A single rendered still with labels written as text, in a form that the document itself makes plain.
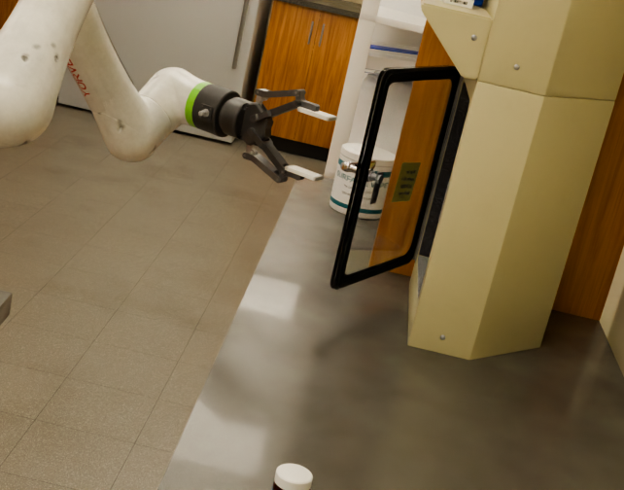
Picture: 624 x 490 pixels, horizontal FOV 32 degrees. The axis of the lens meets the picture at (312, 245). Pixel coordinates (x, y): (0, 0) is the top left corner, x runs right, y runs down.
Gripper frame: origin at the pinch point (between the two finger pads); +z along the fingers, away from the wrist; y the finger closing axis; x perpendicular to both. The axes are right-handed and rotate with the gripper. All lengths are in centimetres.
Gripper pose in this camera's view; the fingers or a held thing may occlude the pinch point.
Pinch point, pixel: (317, 146)
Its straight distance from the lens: 199.5
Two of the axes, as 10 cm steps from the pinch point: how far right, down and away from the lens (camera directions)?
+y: 2.1, -9.3, -3.1
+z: 8.2, 3.3, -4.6
